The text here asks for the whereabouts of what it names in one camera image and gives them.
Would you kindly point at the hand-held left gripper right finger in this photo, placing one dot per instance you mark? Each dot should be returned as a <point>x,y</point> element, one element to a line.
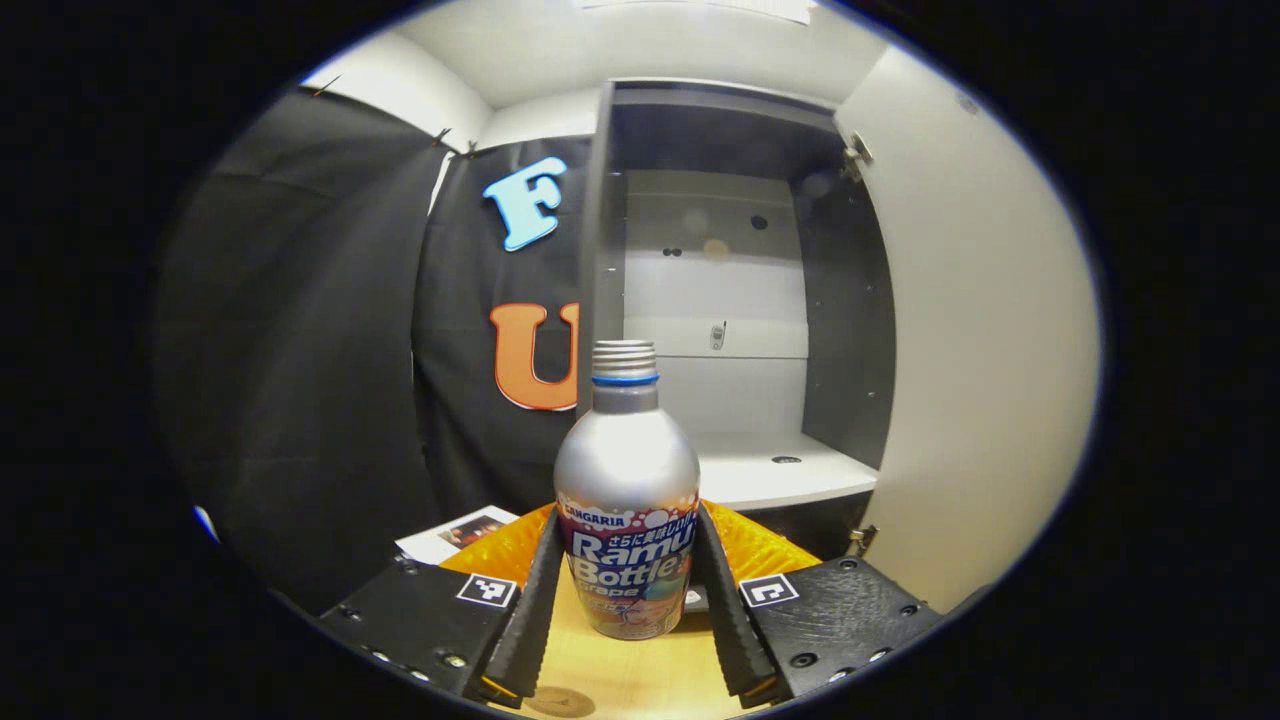
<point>735,630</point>

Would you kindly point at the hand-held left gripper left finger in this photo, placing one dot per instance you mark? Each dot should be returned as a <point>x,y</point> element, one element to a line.
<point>530,630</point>

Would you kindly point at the round brown coaster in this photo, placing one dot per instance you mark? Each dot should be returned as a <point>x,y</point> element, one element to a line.
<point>560,702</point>

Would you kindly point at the silver bottle with pink label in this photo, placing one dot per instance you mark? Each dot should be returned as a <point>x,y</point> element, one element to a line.
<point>625,470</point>

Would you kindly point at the grey cabinet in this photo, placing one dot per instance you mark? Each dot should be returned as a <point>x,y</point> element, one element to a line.
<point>600,250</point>

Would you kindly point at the white cabinet shelf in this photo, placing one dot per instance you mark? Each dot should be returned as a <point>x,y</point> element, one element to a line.
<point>760,488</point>

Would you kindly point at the metal door hinge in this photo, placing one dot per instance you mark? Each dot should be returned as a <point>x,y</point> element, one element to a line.
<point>857,155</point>
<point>860,540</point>

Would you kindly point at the white book with portrait cover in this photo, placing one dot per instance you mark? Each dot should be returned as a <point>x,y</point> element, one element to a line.
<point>450,535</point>

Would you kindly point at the black backdrop cloth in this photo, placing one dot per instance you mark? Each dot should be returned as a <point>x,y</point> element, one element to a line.
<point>300,350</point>

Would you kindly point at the ceiling light panel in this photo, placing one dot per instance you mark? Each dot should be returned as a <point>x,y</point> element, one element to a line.
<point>700,8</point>

